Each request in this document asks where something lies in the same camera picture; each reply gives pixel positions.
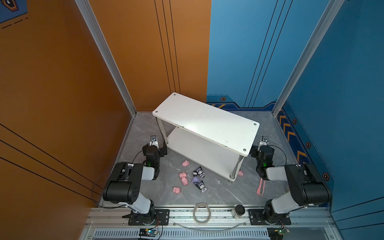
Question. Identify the black white kuromi figure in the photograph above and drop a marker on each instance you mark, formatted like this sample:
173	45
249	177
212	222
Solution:
199	173
202	187

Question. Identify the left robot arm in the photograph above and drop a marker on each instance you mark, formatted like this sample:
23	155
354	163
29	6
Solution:
124	182

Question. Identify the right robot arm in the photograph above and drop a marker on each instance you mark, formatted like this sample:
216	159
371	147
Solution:
306	186

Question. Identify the white two-tier shelf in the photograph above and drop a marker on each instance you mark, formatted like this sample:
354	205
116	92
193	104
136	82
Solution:
209	136

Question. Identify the pink pig toy upper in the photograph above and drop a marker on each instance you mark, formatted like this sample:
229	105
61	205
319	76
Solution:
185	163

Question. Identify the purple Kuromi figure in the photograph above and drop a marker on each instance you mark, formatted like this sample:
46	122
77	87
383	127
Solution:
196	181

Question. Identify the pink pig toy lower middle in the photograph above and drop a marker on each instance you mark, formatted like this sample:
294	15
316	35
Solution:
184	181

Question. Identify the pink pig toy front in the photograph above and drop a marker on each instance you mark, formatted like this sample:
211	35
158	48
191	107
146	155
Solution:
176	190

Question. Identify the pink utility knife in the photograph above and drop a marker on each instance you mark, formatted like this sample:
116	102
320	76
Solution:
261	187

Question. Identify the black capped small jar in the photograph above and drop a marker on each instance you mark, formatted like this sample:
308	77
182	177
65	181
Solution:
238	211

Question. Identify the green circuit board left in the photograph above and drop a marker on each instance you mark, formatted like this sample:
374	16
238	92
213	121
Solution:
148	233

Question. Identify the green circuit board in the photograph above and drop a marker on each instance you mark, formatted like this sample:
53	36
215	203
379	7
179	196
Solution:
281	231
148	233

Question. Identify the green circuit board right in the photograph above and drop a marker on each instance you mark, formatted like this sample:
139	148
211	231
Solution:
281	231

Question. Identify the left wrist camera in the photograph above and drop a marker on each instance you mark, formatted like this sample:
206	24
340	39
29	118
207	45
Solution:
154	141

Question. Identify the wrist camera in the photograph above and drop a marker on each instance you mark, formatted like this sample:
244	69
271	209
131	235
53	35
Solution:
154	141
264	141

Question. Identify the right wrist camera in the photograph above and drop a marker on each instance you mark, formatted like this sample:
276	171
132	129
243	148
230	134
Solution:
264	141

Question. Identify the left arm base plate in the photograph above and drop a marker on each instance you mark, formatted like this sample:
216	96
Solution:
160	216

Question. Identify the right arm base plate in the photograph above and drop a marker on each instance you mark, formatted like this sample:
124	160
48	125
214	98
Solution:
260	217

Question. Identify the aluminium frame post left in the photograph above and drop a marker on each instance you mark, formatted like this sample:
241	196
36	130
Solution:
101	42

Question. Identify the aluminium frame post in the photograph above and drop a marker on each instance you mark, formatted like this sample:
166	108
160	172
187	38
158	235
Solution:
319	32
101	42

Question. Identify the aluminium frame post right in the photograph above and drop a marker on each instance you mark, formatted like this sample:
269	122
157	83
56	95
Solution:
319	32

